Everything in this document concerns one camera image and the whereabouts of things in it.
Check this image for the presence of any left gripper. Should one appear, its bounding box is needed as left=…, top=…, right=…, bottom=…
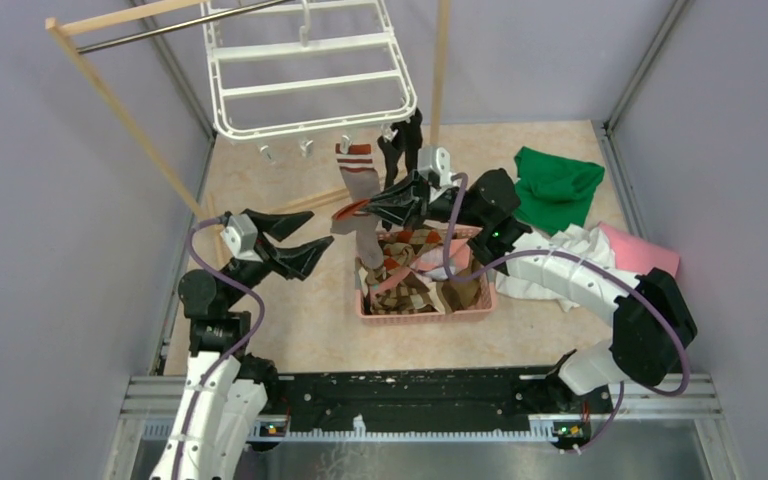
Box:
left=221, top=207, right=333, bottom=309

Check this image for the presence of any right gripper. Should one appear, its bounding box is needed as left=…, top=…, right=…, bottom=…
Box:
left=358, top=170, right=488, bottom=233

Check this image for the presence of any black sock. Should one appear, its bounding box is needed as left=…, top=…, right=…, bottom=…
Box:
left=377, top=136, right=403, bottom=190
left=400, top=108, right=423, bottom=173

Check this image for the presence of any white clip hanger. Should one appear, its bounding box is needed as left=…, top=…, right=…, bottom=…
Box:
left=201, top=1, right=418, bottom=157

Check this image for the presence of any grey orange striped sock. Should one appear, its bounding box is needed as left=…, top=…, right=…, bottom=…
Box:
left=335, top=143, right=381, bottom=202

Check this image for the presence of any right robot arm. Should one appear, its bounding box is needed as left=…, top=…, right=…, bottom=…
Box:
left=360, top=169, right=698, bottom=412

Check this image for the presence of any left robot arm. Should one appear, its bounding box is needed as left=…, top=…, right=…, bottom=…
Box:
left=150, top=209, right=333, bottom=479

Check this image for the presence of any pink plastic basket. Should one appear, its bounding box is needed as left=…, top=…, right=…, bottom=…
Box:
left=355, top=228, right=497, bottom=326

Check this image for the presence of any argyle patterned sock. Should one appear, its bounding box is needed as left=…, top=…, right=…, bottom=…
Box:
left=358, top=228, right=444, bottom=316

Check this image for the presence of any brown striped sock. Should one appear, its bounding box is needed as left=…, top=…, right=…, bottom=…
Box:
left=431, top=260, right=482, bottom=314

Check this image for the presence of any green cloth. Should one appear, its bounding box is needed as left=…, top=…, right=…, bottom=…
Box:
left=514, top=147, right=605, bottom=235

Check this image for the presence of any white cloth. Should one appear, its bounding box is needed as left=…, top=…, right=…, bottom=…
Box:
left=495, top=223, right=618, bottom=313

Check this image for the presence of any pink cloth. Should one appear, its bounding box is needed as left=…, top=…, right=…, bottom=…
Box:
left=598, top=222, right=680, bottom=277

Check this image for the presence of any metal rack rod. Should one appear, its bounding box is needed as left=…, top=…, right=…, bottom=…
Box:
left=77, top=0, right=288, bottom=55

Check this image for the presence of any wooden drying rack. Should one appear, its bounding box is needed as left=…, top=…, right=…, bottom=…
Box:
left=45, top=1, right=419, bottom=219

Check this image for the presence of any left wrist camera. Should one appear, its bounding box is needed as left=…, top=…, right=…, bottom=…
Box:
left=220, top=213, right=261, bottom=262

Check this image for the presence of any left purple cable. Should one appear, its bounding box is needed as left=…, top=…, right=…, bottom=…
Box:
left=170, top=217, right=267, bottom=480

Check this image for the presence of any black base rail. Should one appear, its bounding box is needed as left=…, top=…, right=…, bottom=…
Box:
left=250, top=367, right=614, bottom=443

